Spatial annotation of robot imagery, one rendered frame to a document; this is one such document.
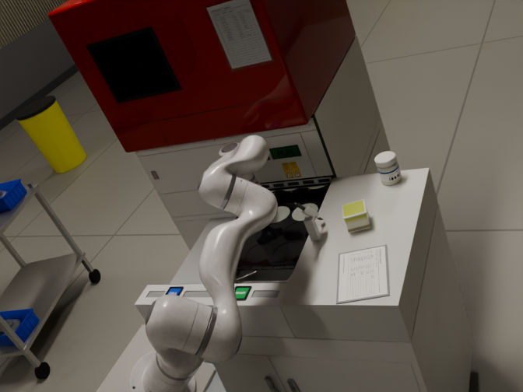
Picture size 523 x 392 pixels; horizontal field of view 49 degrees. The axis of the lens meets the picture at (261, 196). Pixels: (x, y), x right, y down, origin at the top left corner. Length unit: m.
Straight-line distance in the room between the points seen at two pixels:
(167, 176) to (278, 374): 0.96
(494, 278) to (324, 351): 1.35
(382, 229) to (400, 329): 0.34
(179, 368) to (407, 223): 0.80
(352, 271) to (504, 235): 1.60
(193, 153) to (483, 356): 1.47
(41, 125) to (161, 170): 3.67
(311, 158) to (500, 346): 1.17
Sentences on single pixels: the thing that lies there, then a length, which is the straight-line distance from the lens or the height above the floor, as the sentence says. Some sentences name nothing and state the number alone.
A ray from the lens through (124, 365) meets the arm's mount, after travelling 1.76.
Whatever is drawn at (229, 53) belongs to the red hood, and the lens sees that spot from 1.94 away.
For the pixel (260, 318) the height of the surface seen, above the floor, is 0.90.
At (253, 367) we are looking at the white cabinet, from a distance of 2.00.
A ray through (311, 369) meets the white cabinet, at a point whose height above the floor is 0.67.
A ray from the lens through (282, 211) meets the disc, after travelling 2.18.
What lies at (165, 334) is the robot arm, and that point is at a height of 1.23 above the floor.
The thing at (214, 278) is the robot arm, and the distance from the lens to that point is 1.44.
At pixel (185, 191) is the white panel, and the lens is 2.45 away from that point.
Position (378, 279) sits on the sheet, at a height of 0.97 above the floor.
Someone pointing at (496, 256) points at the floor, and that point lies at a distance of 3.08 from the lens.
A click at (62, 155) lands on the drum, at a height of 0.18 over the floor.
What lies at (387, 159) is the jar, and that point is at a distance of 1.95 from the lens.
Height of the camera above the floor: 2.07
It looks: 30 degrees down
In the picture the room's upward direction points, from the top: 24 degrees counter-clockwise
